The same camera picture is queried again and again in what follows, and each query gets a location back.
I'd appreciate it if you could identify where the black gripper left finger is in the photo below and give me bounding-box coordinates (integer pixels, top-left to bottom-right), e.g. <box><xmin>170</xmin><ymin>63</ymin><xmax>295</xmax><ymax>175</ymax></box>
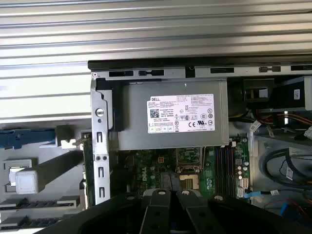
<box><xmin>41</xmin><ymin>172</ymin><xmax>171</xmax><ymax>234</ymax></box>

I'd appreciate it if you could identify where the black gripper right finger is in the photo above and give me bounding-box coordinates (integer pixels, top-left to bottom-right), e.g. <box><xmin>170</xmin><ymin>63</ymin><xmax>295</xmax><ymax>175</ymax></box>
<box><xmin>171</xmin><ymin>172</ymin><xmax>312</xmax><ymax>234</ymax></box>

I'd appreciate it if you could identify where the black RAM slot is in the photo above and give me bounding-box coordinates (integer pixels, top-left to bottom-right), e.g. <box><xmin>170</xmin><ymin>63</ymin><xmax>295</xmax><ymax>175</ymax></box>
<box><xmin>223</xmin><ymin>145</ymin><xmax>230</xmax><ymax>197</ymax></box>
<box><xmin>228</xmin><ymin>145</ymin><xmax>234</xmax><ymax>197</ymax></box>
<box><xmin>214</xmin><ymin>145</ymin><xmax>220</xmax><ymax>197</ymax></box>
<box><xmin>218</xmin><ymin>145</ymin><xmax>225</xmax><ymax>197</ymax></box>

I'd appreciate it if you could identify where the CPU socket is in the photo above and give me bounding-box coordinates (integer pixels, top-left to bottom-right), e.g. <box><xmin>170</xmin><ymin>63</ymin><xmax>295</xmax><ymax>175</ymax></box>
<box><xmin>179</xmin><ymin>173</ymin><xmax>199</xmax><ymax>191</ymax></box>

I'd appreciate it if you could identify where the green Dell motherboard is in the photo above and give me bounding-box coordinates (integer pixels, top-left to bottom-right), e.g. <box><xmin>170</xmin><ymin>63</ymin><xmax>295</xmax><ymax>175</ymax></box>
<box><xmin>109</xmin><ymin>136</ymin><xmax>252</xmax><ymax>203</ymax></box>

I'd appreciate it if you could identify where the metal socket cover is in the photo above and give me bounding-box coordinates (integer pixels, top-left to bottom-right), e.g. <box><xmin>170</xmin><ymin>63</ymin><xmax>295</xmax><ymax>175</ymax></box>
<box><xmin>175</xmin><ymin>147</ymin><xmax>205</xmax><ymax>173</ymax></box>

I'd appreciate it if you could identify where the grey power supply unit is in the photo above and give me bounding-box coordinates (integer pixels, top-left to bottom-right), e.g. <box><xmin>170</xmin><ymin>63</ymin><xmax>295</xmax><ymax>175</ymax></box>
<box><xmin>108</xmin><ymin>79</ymin><xmax>230</xmax><ymax>151</ymax></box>

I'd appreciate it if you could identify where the silver CPU chip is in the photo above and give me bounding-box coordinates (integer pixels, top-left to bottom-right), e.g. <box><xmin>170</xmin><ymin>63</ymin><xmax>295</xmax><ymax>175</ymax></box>
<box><xmin>15</xmin><ymin>170</ymin><xmax>39</xmax><ymax>195</ymax></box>

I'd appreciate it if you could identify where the black open PC case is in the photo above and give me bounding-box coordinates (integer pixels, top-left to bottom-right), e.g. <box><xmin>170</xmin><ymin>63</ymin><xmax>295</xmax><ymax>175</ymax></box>
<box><xmin>87</xmin><ymin>57</ymin><xmax>312</xmax><ymax>234</ymax></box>

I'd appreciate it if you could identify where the optical drive bay cage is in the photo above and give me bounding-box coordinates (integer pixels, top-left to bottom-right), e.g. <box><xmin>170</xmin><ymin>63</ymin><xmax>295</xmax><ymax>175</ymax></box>
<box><xmin>229</xmin><ymin>75</ymin><xmax>312</xmax><ymax>113</ymax></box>

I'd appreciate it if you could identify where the grey plastic parts rack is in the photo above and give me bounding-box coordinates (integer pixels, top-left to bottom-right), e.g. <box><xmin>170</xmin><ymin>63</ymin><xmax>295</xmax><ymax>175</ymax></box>
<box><xmin>0</xmin><ymin>124</ymin><xmax>96</xmax><ymax>234</ymax></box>

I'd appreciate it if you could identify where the hard disk in blue carrier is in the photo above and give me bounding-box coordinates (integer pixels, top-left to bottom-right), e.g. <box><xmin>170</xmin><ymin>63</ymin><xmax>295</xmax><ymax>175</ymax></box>
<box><xmin>0</xmin><ymin>129</ymin><xmax>58</xmax><ymax>150</ymax></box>

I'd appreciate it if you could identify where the black cable with blue tab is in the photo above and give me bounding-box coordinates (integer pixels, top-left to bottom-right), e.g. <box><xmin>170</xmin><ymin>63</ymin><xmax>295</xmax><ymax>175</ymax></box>
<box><xmin>243</xmin><ymin>187</ymin><xmax>281</xmax><ymax>204</ymax></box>

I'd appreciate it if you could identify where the black looped cable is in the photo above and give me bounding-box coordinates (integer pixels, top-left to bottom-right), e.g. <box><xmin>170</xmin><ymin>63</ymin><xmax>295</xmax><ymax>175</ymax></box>
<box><xmin>264</xmin><ymin>146</ymin><xmax>312</xmax><ymax>195</ymax></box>

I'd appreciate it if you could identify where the orange red yellow wire bundle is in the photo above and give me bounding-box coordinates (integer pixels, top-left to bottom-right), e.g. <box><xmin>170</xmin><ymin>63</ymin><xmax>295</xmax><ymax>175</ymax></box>
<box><xmin>253</xmin><ymin>111</ymin><xmax>312</xmax><ymax>127</ymax></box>

